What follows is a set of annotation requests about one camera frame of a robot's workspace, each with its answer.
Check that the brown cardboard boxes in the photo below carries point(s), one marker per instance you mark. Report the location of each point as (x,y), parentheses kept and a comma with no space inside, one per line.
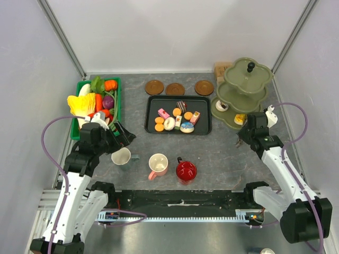
(219,70)

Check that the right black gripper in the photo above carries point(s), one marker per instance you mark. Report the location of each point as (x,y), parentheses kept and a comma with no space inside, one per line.
(241,134)

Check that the white pink sprinkle donut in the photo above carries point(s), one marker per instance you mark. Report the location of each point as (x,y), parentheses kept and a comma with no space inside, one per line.
(169,123)

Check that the left brown saucer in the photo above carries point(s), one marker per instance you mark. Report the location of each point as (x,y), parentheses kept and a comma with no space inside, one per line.
(154,87)

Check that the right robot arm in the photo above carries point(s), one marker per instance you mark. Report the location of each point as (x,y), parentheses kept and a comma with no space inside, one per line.
(303,216)

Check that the yellow toy cabbage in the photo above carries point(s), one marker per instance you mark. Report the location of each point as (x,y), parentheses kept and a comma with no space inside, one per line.
(81,106)

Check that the green white cake slice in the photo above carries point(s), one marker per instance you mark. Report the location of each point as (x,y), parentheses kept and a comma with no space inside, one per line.
(178,120)

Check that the white chocolate donut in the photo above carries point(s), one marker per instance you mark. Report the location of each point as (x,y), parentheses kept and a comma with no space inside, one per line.
(221,107)

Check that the pink striped cake slice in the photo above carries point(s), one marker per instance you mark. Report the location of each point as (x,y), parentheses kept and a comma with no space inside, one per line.
(195,117)

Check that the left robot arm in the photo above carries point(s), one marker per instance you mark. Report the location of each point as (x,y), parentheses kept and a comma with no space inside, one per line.
(71,222)

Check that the right brown saucer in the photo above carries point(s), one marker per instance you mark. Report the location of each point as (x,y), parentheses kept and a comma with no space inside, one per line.
(204,87)

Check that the yellow fruit tart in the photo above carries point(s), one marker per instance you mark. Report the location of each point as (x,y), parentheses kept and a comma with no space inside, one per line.
(240,119)

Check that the pink cake with cherry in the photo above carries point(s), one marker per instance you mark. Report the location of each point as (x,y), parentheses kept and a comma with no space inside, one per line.
(162,113)

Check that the blue iced donut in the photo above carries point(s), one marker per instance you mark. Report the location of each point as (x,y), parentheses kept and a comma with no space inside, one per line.
(187,127)

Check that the red toy pepper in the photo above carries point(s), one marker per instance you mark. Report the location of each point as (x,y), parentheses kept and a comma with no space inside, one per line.
(111,117)

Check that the green toy beans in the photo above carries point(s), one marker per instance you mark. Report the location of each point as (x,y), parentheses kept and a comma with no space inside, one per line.
(113,111)

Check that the grey blue mug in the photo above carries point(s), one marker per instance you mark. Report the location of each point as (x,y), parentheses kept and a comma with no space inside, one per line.
(124,159)

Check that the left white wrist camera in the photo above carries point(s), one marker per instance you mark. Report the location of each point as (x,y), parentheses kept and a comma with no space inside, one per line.
(99,118)

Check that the pink mug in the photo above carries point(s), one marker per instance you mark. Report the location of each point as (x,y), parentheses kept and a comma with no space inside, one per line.
(158,164)

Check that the upper left orange biscuit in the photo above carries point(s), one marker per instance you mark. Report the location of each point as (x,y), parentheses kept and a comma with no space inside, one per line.
(159,120)

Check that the upright orange toy carrot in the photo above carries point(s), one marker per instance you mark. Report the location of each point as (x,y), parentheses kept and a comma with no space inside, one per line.
(98,102)

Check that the green plastic crate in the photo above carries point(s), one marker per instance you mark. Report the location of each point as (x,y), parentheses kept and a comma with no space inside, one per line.
(97,87)

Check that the chocolate layer cake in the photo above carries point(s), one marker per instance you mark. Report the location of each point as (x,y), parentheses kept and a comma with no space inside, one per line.
(182,106)

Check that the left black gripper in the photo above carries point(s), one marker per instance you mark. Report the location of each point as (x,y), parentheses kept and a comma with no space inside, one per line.
(122,141)

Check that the orange biscuit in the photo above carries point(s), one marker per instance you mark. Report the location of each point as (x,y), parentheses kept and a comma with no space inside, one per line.
(188,115)
(177,112)
(159,127)
(159,120)

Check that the lying orange toy carrot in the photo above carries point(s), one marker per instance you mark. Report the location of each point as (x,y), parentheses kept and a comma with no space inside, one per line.
(104,111)

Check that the right orange biscuit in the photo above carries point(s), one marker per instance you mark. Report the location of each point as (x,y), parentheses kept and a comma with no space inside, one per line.
(188,115)

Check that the purple toy onion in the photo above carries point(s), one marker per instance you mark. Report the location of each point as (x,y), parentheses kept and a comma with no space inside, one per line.
(108,102)

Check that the metal tongs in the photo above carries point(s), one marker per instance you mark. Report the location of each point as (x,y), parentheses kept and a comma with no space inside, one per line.
(239,140)

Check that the lower left orange biscuit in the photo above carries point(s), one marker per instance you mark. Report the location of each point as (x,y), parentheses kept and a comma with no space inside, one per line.
(159,127)

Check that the orange biscuit centre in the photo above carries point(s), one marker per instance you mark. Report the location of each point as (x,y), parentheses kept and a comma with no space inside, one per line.
(177,112)

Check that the white toy radish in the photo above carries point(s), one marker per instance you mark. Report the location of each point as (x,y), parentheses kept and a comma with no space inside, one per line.
(85,89)

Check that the black baking tray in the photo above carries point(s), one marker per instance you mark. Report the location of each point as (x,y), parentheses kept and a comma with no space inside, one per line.
(200,104)

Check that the orange toy pumpkin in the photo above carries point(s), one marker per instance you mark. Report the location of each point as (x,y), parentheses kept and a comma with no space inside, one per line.
(110,85)

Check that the green three-tier stand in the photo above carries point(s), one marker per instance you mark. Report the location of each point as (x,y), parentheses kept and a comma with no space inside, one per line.
(243,90)

